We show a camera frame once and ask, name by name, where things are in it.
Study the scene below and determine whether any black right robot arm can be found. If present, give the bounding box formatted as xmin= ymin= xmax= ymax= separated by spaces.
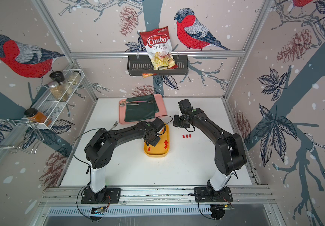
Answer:
xmin=173 ymin=99 xmax=247 ymax=201

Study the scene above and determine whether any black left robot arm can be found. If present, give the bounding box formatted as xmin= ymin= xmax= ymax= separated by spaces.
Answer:
xmin=83 ymin=118 xmax=166 ymax=203

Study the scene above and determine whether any yellow plastic storage box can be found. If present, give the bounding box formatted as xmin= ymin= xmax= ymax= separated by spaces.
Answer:
xmin=144 ymin=125 xmax=170 ymax=158

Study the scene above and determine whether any dark green cloth napkin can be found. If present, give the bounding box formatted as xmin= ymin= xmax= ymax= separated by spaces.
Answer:
xmin=125 ymin=94 xmax=159 ymax=122

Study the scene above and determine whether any pink plastic tray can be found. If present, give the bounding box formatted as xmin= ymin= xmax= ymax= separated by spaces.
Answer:
xmin=119 ymin=94 xmax=167 ymax=124

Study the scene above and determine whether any small silver spoon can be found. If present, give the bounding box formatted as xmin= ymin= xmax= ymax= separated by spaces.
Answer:
xmin=119 ymin=102 xmax=139 ymax=106

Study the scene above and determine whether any long gold colourful spoon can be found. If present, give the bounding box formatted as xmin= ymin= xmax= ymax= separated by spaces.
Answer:
xmin=123 ymin=100 xmax=153 ymax=104

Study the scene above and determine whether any Chuba cassava chips bag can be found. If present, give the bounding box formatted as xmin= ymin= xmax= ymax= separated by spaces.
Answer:
xmin=140 ymin=26 xmax=178 ymax=70

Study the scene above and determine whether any clear spice jar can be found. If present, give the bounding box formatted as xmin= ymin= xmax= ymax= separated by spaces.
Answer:
xmin=67 ymin=71 xmax=80 ymax=85

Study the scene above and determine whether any silver lid spice jar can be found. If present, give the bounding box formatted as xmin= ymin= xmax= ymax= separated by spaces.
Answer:
xmin=48 ymin=81 xmax=68 ymax=102

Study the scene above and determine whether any black lid spice jar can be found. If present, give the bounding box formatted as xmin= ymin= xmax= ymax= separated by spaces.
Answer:
xmin=49 ymin=71 xmax=66 ymax=85

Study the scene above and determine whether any orange spice jar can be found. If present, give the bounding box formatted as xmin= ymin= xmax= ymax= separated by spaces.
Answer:
xmin=24 ymin=108 xmax=51 ymax=126

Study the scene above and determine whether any fork with white handle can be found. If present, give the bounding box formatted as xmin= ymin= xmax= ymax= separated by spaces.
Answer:
xmin=110 ymin=121 xmax=119 ymax=131

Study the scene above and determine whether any black wire wall basket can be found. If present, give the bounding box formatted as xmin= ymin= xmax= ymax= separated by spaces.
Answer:
xmin=127 ymin=55 xmax=189 ymax=76

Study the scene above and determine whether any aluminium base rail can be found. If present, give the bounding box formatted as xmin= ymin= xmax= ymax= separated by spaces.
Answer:
xmin=37 ymin=185 xmax=276 ymax=207

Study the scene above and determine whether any white wire spice rack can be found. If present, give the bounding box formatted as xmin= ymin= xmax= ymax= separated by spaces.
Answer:
xmin=22 ymin=69 xmax=85 ymax=130

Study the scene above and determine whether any aluminium horizontal frame bar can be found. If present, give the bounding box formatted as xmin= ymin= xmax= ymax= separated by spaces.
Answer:
xmin=70 ymin=50 xmax=246 ymax=59

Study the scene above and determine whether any chrome wire holder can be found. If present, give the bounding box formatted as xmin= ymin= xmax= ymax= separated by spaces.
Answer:
xmin=0 ymin=119 xmax=44 ymax=154

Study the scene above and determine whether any aluminium corner frame post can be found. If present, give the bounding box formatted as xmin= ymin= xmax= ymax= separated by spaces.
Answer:
xmin=32 ymin=0 xmax=98 ymax=102

